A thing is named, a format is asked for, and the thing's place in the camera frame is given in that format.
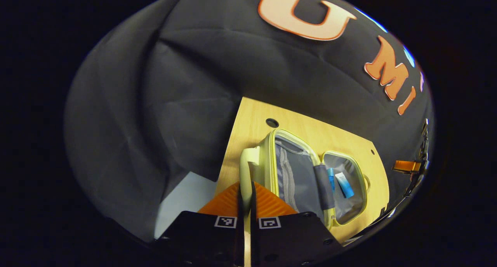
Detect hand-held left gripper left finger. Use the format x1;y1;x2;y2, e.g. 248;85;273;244
153;181;245;267

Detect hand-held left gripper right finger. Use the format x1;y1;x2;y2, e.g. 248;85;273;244
250;181;345;267

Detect white and blue tube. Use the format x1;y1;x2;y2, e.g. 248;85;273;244
335;172;355;199

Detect cream yellow suitcase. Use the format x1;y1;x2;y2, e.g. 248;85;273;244
239;128;371;231

